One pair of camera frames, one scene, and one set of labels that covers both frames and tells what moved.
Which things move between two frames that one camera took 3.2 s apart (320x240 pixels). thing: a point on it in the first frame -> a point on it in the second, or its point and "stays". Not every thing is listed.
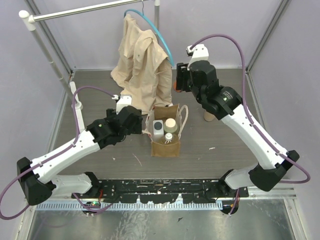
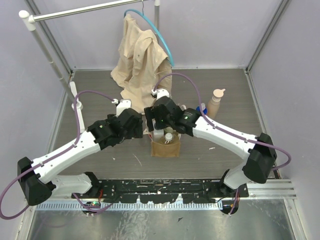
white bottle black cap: (158, 135) stays
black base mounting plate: (188, 191) stays
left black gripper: (136, 120) stays
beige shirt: (142, 71) stays
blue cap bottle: (175, 87) -> (203, 107)
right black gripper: (182, 74) -> (151, 113)
